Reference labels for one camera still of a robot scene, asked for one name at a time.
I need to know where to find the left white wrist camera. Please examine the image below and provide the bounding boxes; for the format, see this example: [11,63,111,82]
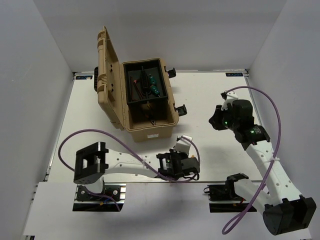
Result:
[173,135,193,155]

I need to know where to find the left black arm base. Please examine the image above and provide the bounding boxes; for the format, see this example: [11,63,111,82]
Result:
[72,183,126,212]

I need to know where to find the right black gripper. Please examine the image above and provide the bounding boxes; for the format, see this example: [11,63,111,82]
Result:
[208,104,240,132]

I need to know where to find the large brown hex key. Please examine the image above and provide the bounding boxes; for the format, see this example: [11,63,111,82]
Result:
[130,76,135,101]

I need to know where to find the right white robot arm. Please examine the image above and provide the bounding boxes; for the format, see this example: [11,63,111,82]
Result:
[209,99,317,236]

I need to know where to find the small brown hex key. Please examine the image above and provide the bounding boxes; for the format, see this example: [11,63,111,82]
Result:
[133,80,143,100]

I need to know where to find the yellow black pliers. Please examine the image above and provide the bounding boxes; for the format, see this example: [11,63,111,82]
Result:
[147,103,157,126]
[140,103,150,121]

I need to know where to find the green stubby screwdriver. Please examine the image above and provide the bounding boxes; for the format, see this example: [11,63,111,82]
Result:
[148,74,157,86]
[150,85,160,97]

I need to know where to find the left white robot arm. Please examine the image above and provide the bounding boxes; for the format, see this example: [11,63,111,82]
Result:
[73,142,200,200]

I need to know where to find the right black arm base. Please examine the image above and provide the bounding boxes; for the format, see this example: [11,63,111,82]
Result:
[203,184,248,213]

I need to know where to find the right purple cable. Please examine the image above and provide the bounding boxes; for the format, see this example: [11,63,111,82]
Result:
[221,86,281,235]

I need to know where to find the tan plastic toolbox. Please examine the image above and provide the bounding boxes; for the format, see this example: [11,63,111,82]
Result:
[94,27,187,142]

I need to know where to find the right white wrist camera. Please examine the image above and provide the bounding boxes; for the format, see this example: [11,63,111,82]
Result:
[221,91,239,111]

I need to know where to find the black toolbox tray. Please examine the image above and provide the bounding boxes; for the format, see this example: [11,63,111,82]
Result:
[123,58,169,106]

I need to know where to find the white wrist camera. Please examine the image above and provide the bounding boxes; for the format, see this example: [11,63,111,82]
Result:
[173,135,193,155]
[221,91,239,111]

